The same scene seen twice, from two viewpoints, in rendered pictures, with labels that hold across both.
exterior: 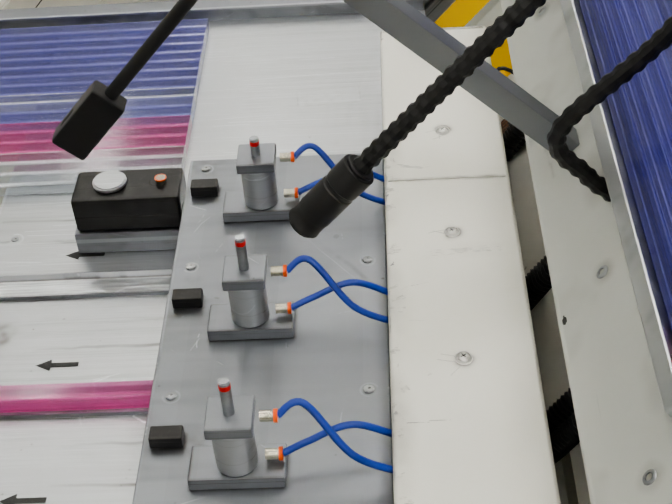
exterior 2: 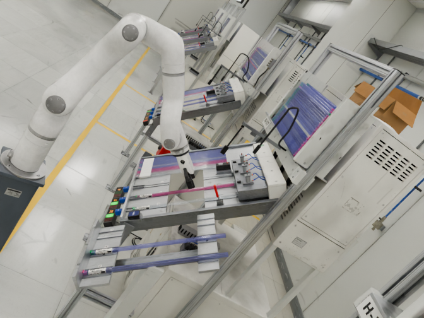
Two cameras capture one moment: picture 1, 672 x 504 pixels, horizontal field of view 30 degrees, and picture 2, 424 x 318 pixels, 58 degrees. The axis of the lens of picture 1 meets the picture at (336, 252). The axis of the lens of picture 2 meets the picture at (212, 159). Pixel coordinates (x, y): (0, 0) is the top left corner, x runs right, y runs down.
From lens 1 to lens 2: 1.18 m
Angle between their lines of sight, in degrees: 16
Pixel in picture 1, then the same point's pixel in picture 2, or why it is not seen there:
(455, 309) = (269, 167)
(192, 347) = (238, 175)
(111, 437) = (228, 188)
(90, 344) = (222, 182)
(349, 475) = (260, 182)
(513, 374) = (277, 171)
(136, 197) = (224, 164)
